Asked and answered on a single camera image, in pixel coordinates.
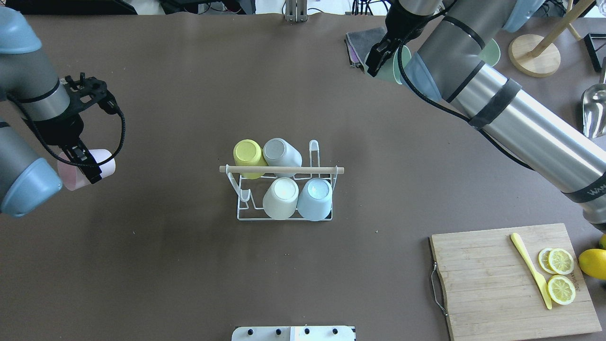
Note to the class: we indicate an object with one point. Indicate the light blue plastic cup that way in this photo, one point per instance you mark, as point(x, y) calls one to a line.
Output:
point(315, 200)

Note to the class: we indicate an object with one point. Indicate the white wire cup rack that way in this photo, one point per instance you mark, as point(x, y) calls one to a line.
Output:
point(252, 182)

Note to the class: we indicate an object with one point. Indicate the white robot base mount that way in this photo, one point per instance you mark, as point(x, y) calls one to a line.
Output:
point(295, 333)

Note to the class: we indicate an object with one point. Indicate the lemon slice behind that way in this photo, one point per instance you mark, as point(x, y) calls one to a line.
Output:
point(542, 257)

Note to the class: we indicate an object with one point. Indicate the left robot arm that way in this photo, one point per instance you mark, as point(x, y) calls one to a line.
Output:
point(27, 179)

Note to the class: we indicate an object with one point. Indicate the grey plastic cup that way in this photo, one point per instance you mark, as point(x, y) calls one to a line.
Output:
point(279, 153)

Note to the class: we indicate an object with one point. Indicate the metal scoop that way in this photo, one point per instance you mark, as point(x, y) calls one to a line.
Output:
point(594, 107)

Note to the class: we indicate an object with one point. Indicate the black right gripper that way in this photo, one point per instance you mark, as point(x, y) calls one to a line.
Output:
point(403, 22)

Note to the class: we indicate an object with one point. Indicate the yellow plastic cup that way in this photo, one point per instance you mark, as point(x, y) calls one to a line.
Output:
point(248, 153)

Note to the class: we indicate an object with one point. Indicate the lemon slice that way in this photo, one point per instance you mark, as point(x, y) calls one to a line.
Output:
point(561, 289)
point(542, 257)
point(560, 261)

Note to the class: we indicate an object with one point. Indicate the green bowl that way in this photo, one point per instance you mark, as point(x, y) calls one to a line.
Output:
point(491, 53)

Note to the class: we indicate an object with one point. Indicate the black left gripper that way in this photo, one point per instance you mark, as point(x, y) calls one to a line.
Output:
point(60, 129)

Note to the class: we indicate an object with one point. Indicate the grey folded cloth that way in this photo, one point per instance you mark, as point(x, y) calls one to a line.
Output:
point(362, 41)

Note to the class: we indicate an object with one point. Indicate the bamboo cutting board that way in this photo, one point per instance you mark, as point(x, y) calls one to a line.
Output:
point(490, 295)

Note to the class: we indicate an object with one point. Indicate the purple folded cloth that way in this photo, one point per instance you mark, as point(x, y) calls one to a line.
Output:
point(352, 56)

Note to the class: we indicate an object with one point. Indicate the whole yellow lemon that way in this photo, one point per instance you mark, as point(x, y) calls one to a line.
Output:
point(593, 263)

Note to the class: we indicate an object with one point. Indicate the yellow plastic knife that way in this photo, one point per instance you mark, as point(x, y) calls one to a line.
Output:
point(539, 279)

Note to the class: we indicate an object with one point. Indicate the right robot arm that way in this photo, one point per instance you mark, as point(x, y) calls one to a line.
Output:
point(448, 67)

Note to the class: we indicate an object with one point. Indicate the lemon slice lower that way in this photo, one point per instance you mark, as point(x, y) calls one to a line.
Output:
point(561, 289)

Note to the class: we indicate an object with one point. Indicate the pink plastic cup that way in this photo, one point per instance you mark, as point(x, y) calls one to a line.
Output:
point(74, 178)

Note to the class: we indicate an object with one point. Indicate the green plastic cup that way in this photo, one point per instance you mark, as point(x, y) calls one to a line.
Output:
point(395, 66)

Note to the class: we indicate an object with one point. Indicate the cream plastic cup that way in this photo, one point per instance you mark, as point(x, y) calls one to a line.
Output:
point(280, 200)

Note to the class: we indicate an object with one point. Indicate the lemon slice upper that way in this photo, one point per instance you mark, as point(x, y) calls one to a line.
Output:
point(560, 261)

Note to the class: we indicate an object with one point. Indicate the wooden stand with round base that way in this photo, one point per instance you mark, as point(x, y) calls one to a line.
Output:
point(538, 56)

